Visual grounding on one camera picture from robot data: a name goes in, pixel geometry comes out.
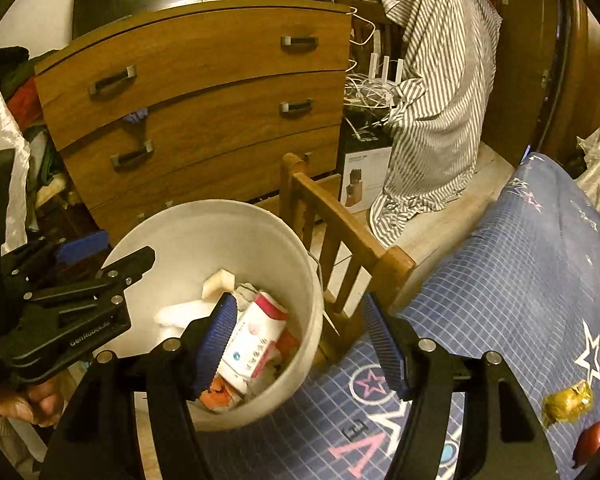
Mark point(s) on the person's left forearm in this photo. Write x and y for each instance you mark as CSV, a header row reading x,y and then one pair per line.
x,y
5,440

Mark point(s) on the white plastic bucket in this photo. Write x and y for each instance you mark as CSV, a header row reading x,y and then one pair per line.
x,y
205,240

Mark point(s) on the blue star-print bedsheet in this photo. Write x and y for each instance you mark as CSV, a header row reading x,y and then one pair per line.
x,y
530,285

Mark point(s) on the orange paper cup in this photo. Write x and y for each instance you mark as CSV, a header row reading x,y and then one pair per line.
x,y
220,395

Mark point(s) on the white red medicine box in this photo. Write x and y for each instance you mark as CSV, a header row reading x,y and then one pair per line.
x,y
250,345

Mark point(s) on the brown wooden wardrobe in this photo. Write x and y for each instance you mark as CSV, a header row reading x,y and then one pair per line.
x,y
595,85

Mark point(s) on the blue cloth scrap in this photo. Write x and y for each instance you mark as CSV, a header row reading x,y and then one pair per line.
x,y
135,116

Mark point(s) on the person's left hand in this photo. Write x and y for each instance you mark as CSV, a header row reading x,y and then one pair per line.
x,y
35,405

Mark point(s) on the grey striped cloth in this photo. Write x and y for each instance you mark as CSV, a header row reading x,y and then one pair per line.
x,y
440,85

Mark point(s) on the yellow candy wrapper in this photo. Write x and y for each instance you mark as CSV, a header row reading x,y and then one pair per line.
x,y
567,400

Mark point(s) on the wooden dresser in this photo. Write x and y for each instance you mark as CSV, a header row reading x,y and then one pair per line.
x,y
205,60

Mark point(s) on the red round object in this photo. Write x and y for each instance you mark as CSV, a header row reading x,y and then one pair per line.
x,y
592,437

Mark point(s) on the white cardboard box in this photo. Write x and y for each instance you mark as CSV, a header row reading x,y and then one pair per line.
x,y
365,160

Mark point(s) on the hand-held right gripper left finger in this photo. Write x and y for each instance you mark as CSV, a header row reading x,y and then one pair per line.
x,y
220,340

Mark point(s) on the dark clothes pile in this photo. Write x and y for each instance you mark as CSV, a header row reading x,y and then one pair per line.
x,y
30,100

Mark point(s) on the white router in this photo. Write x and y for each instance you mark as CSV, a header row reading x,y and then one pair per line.
x,y
380,67

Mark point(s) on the dark brown door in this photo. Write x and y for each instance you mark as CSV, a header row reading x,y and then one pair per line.
x,y
525,35

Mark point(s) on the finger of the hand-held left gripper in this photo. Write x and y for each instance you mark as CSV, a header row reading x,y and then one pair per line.
x,y
125,270
85,245

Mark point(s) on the light wooden chair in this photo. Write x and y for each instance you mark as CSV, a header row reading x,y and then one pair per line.
x,y
390,260

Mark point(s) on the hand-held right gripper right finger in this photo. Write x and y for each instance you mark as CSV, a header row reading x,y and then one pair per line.
x,y
382,345

